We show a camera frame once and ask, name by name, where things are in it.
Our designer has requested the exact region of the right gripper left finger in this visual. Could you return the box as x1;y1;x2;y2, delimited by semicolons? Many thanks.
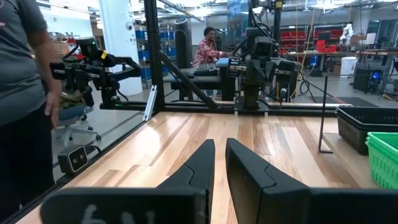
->
40;139;216;224

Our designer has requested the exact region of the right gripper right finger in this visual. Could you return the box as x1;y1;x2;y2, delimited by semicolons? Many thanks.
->
226;138;398;224

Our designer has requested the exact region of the black plastic basket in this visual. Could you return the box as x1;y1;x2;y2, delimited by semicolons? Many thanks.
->
335;106;398;124
337;119;398;156

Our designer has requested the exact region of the red storage bins rack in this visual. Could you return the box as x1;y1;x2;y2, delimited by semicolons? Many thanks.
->
279;25;345;54

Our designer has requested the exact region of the person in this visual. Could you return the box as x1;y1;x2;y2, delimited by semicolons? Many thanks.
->
192;26;230;98
0;0;63;218

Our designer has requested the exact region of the black keyboard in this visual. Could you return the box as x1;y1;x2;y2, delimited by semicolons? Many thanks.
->
193;63;219;77

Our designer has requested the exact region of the black desk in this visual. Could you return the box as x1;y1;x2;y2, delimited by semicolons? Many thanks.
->
163;67;236;101

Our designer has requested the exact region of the black tower fan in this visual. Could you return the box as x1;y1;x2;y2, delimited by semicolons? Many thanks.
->
174;17;193;70

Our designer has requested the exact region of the white robot figure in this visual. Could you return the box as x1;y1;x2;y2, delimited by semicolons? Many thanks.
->
340;23;354;45

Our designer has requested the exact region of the white bin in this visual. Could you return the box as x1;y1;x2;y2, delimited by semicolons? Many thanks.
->
340;56;358;78

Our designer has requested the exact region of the blue storage bins rack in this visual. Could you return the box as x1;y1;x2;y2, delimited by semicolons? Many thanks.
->
135;24;177;80

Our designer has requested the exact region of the black computer tower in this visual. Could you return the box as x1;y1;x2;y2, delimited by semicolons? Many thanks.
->
353;67;389;93

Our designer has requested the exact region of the wood-topped grey workbench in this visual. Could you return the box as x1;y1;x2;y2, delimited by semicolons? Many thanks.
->
356;49;398;93

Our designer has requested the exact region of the blue office chair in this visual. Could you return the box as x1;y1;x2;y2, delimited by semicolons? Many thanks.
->
55;98;102;147

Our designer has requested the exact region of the white pillar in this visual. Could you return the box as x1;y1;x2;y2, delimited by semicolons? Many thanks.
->
98;0;144;96

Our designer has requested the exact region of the person's hand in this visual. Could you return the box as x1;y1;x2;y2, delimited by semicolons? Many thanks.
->
45;90;62;129

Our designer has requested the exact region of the silver metal bracket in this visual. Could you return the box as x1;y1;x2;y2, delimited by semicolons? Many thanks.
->
142;85;158;122

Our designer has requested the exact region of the black aluminium table frame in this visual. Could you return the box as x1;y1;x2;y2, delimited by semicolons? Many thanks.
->
0;0;352;224

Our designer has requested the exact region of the black table-level camera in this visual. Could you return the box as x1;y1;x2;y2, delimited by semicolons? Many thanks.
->
57;144;90;174

